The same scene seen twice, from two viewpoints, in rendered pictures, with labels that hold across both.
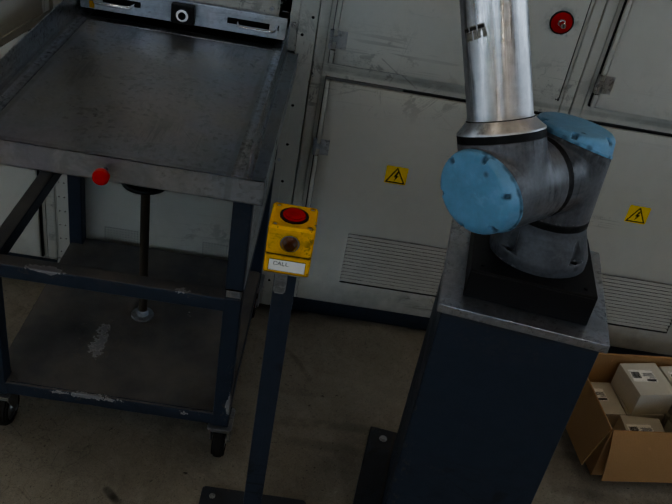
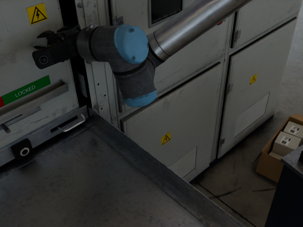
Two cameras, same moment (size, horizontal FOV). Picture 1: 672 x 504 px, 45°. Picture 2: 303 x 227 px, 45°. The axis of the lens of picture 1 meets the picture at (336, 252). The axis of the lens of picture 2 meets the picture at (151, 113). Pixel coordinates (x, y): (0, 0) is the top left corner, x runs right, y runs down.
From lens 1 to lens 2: 1.33 m
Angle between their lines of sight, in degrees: 31
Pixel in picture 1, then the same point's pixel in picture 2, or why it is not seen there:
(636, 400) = not seen: hidden behind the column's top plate
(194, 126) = not seen: outside the picture
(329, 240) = not seen: hidden behind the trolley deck
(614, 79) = (241, 30)
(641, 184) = (253, 66)
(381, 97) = (152, 109)
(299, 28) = (99, 106)
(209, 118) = (155, 217)
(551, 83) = (219, 49)
